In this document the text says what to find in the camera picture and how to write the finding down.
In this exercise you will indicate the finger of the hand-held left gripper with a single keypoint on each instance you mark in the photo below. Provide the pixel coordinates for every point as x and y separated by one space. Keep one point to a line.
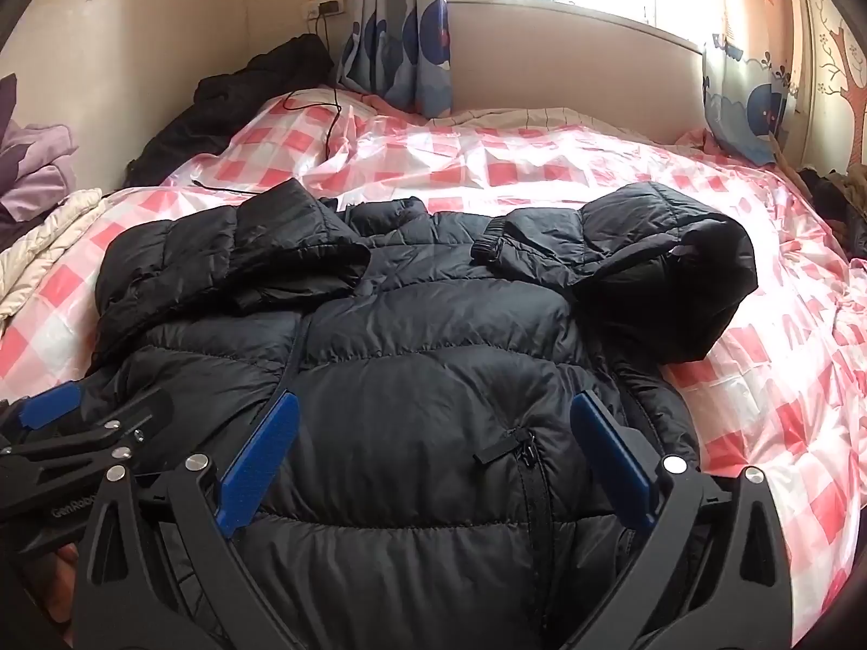
44 407
101 440

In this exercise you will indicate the blue patterned curtain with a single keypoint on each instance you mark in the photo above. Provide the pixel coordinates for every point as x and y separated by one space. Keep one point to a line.
399 34
752 81

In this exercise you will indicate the cream quilted jacket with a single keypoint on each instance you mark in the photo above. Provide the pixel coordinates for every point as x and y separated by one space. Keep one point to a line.
40 244

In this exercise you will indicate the pile of dark clothes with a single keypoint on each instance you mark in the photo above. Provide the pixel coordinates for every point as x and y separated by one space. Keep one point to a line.
836 203

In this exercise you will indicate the tree wall sticker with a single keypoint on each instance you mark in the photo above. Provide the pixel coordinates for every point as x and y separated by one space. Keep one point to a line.
847 61

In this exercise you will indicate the black coat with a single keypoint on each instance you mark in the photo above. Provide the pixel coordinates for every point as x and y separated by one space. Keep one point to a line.
223 108

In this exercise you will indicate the black puffer jacket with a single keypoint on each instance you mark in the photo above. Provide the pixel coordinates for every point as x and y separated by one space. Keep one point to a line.
406 386

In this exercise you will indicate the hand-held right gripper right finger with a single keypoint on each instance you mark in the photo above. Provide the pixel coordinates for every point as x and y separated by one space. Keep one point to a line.
609 464

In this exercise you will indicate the black charger plug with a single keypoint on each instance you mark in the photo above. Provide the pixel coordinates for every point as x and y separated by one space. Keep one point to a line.
330 8

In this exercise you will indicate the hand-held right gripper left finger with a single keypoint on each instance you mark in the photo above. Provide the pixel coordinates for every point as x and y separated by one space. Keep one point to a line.
261 464

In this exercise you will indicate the pink checked bed sheet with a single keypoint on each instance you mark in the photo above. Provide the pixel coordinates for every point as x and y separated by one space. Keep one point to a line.
515 169

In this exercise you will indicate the beige quilt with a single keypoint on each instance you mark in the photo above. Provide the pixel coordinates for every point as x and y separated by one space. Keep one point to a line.
501 115

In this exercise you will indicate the purple jacket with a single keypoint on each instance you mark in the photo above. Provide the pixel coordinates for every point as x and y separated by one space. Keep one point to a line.
34 169

